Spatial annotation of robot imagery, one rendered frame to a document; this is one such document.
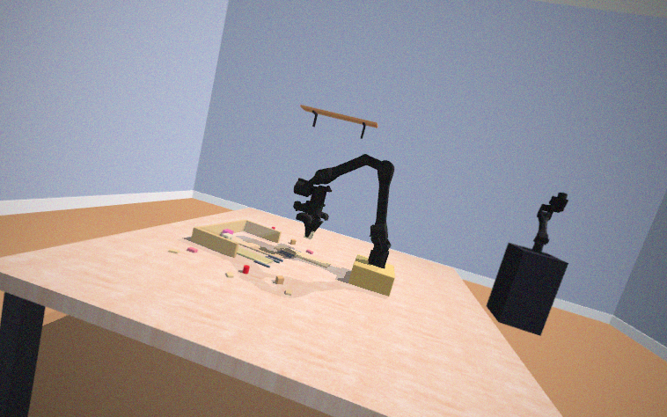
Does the pale yellow flat strip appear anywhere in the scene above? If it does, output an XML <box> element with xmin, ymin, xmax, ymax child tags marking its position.
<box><xmin>237</xmin><ymin>247</ymin><xmax>273</xmax><ymax>264</ymax></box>

